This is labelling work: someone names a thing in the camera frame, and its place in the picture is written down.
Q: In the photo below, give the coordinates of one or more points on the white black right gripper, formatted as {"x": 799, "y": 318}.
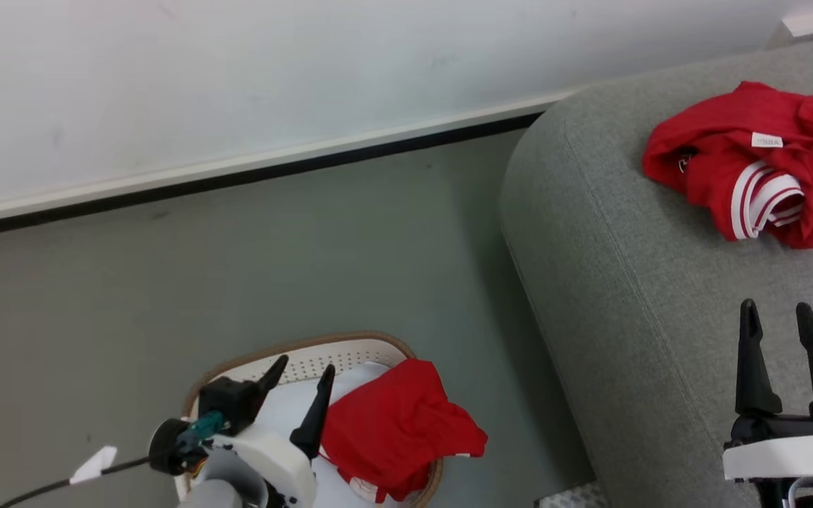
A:
{"x": 787, "y": 448}

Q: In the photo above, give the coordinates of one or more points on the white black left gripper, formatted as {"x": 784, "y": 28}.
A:
{"x": 272, "y": 455}

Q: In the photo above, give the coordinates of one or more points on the red shirt with striped collar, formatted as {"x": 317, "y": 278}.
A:
{"x": 724, "y": 134}

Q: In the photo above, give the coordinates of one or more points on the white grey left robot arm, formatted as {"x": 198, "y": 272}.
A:
{"x": 219, "y": 492}

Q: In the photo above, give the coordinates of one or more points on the white garment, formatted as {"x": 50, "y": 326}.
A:
{"x": 360, "y": 375}

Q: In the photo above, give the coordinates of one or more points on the red garment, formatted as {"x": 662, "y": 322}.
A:
{"x": 392, "y": 423}

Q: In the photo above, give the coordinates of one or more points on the grey fabric sofa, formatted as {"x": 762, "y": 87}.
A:
{"x": 625, "y": 247}

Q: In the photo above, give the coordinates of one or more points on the cream plastic laundry basket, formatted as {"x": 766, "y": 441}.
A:
{"x": 336, "y": 353}

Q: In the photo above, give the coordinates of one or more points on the white baseboard with black strip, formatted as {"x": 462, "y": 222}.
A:
{"x": 237, "y": 169}

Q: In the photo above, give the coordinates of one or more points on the white patterned floor mat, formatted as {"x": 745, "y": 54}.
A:
{"x": 576, "y": 497}

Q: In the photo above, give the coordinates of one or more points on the white box with grey side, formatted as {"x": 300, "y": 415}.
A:
{"x": 809, "y": 25}

